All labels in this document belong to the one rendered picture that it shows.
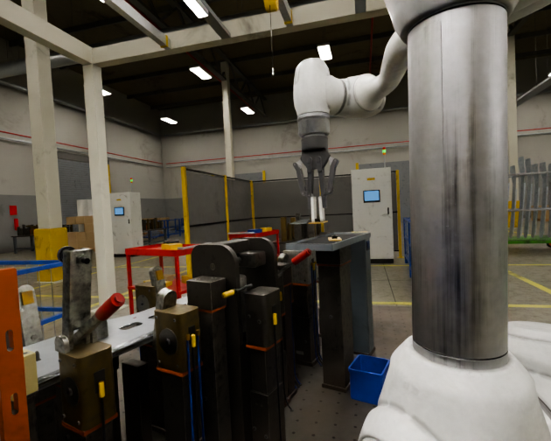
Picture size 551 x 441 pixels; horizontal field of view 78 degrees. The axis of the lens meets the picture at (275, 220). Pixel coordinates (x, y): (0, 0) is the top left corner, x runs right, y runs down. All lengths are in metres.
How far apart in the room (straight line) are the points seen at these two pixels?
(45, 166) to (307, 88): 7.51
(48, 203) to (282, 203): 5.00
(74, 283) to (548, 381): 0.69
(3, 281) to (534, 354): 0.73
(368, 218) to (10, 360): 7.07
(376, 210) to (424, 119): 7.00
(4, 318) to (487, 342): 0.61
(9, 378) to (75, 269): 0.17
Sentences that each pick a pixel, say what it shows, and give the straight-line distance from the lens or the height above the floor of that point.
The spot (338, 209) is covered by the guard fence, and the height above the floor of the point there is 1.17.
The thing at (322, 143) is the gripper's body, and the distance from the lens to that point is 0.96.
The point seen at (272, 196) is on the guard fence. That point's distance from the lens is 8.51.
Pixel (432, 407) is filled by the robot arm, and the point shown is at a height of 1.05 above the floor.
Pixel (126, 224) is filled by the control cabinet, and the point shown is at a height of 1.01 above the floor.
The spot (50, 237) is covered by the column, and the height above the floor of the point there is 0.92.
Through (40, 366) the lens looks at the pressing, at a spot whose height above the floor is 1.00.
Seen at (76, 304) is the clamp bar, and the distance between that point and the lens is 0.66.
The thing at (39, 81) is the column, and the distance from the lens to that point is 8.61.
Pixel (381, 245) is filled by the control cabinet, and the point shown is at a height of 0.38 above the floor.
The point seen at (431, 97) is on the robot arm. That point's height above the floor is 1.37.
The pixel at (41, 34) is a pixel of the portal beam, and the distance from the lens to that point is 5.00.
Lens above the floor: 1.26
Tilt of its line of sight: 2 degrees down
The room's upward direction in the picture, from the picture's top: 3 degrees counter-clockwise
